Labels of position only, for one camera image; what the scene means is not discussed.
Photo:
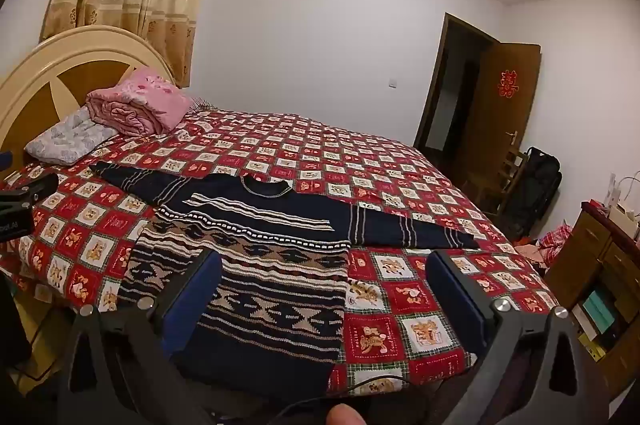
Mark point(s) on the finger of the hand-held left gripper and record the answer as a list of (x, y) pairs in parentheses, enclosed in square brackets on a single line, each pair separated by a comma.
[(5, 159), (31, 191)]

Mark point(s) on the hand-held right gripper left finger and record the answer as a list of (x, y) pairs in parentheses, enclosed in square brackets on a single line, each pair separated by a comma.
[(197, 290)]

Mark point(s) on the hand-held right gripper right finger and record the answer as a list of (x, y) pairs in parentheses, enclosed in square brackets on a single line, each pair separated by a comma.
[(452, 290)]

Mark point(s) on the navy patterned knit sweater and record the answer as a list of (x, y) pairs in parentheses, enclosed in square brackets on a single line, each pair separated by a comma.
[(280, 285)]

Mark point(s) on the person's right hand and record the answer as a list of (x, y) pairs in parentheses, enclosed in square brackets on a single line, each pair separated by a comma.
[(345, 416)]

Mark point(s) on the grey floral pillow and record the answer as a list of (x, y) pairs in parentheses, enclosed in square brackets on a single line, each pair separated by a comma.
[(70, 137)]

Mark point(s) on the cream and brown headboard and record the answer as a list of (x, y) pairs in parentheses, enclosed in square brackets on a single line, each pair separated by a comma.
[(60, 60)]

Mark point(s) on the red plaid bag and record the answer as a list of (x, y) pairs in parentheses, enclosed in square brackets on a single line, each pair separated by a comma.
[(556, 242)]

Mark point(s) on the wooden chair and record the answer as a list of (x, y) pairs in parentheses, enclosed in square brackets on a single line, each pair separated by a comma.
[(502, 177)]

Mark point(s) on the black bag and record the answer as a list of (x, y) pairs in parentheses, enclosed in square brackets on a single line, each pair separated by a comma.
[(537, 190)]

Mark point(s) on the pink folded quilt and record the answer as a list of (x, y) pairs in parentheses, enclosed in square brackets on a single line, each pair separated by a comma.
[(142, 102)]

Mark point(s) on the red checkered bear bedspread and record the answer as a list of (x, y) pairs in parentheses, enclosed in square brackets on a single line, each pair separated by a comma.
[(380, 165)]

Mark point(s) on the wooden cabinet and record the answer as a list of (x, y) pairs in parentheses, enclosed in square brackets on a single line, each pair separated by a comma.
[(595, 255)]

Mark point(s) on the teal book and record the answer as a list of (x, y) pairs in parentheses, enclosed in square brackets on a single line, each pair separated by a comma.
[(599, 312)]

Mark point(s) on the brown wooden door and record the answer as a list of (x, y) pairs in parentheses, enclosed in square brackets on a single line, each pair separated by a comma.
[(500, 125)]

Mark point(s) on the grey fringed cloth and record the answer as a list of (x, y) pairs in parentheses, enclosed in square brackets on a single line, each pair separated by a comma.
[(204, 106)]

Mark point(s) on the white box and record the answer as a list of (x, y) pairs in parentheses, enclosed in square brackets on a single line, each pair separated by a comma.
[(625, 215)]

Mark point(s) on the red paper door decoration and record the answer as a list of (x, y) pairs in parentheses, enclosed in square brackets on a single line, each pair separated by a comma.
[(508, 84)]

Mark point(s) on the dark wooden door frame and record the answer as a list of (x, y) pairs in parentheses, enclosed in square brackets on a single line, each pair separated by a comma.
[(442, 75)]

